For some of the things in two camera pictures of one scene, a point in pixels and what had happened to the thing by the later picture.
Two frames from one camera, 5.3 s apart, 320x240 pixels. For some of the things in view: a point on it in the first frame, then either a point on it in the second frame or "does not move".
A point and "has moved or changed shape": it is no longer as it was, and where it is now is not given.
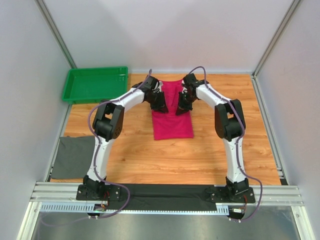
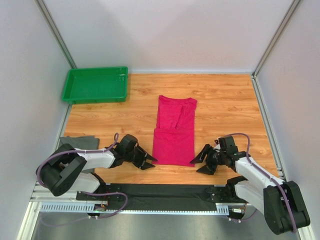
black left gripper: x=161 y=106 -> x=143 y=155
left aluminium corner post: x=45 y=11 does not move
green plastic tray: x=90 y=85 does not move
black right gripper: x=182 y=108 -> x=208 y=169
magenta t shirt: x=168 y=125 has moved or changed shape
